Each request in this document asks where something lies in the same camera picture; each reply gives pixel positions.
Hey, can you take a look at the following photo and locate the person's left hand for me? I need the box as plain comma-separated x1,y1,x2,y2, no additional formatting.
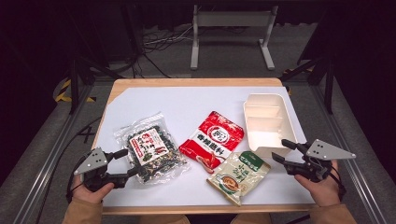
71,176,116,205

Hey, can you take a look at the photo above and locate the yellow and black tape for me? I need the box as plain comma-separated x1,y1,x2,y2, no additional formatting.
53,78,96,104

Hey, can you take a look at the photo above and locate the white metal stand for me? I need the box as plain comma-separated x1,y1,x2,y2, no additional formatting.
190,4,279,71

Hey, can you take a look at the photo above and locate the white divided plastic box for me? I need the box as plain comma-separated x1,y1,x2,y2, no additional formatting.
242,92,299,160

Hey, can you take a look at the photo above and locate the green and cream packet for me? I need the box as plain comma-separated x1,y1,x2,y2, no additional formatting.
205,150,272,207

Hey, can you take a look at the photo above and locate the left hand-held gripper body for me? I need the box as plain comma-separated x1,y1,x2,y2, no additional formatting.
74,147,127,192

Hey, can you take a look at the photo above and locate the bundle of floor cables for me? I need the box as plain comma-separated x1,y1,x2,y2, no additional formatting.
141,24,194,54

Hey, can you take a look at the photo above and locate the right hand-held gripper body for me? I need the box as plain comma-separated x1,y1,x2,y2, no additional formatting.
288,138,357,183

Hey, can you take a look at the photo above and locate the person's right hand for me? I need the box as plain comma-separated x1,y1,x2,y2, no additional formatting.
293,161,342,208

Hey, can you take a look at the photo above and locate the clear dried seaweed packet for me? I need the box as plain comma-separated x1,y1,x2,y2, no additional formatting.
113,111,191,187

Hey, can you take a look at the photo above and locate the black metal stand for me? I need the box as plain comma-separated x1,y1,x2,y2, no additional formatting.
281,54,336,115
67,54,125,115

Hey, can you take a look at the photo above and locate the aluminium frame rail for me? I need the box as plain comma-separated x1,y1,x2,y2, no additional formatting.
311,83,388,224
12,83,95,224

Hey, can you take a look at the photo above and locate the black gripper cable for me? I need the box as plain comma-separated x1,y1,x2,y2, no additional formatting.
64,154,87,203
328,162,347,202

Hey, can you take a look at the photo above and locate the red seasoning packet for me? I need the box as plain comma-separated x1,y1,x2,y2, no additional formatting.
178,110,246,175

